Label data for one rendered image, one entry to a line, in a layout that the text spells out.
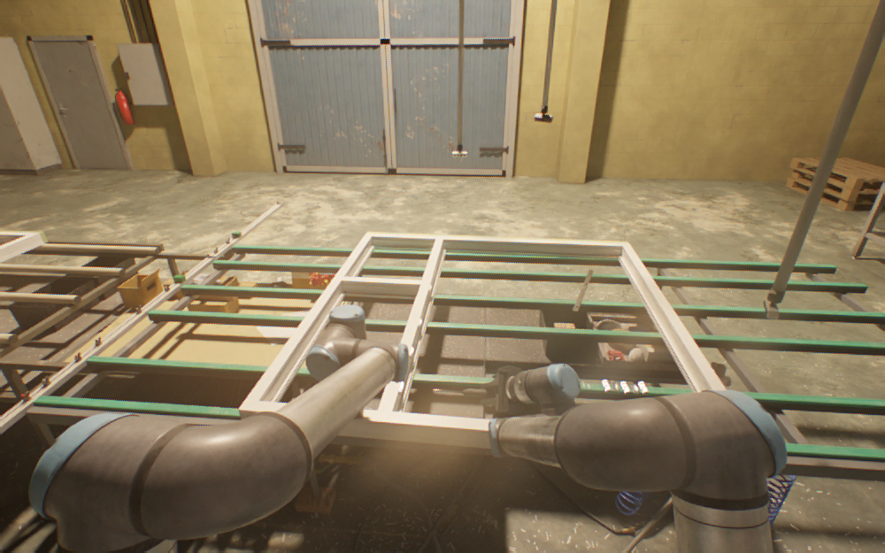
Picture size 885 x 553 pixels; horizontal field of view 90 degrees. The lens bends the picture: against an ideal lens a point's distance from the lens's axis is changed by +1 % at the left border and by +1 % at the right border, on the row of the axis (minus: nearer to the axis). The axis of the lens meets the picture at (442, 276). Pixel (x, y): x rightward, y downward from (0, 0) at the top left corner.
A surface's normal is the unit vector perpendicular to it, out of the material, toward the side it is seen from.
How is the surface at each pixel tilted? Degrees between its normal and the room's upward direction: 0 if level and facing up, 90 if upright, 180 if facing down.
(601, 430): 45
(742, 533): 60
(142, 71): 90
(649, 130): 90
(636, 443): 52
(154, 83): 90
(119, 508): 72
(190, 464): 30
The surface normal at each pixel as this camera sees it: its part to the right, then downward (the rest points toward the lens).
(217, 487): 0.50, -0.23
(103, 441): -0.03, -0.80
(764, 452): 0.12, 0.10
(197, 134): -0.09, 0.45
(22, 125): 1.00, 0.04
